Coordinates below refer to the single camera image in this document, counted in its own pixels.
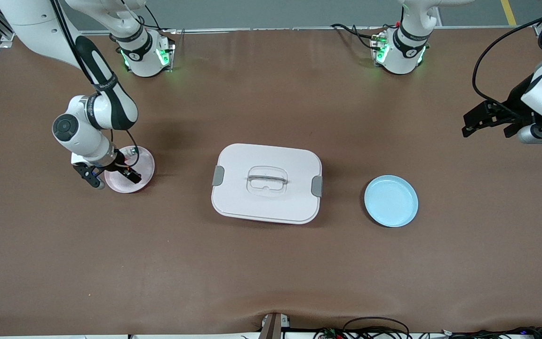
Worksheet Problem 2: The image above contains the white lidded storage box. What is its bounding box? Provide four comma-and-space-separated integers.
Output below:
211, 143, 323, 225

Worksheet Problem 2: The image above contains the pink round plate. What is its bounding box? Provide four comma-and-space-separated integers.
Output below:
104, 145, 155, 194

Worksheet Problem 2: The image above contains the light blue round plate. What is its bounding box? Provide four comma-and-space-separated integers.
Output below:
364, 175, 419, 228

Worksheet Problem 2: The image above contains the silver table edge strip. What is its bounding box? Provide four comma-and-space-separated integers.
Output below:
78, 26, 542, 37

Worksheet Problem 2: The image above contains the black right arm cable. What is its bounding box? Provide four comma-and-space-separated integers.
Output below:
50, 0, 140, 166

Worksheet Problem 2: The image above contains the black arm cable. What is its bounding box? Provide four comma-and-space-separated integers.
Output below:
471, 9, 542, 109
50, 0, 140, 166

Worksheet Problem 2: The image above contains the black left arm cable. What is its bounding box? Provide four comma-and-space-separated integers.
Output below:
471, 9, 542, 109

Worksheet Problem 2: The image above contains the black base cable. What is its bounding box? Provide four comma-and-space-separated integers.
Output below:
144, 5, 177, 34
331, 24, 385, 50

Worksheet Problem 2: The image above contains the black cable bundle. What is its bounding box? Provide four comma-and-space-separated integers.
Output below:
445, 326, 542, 339
313, 316, 413, 339

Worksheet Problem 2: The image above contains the brown post with bracket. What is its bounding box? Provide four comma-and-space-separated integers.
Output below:
259, 313, 291, 339

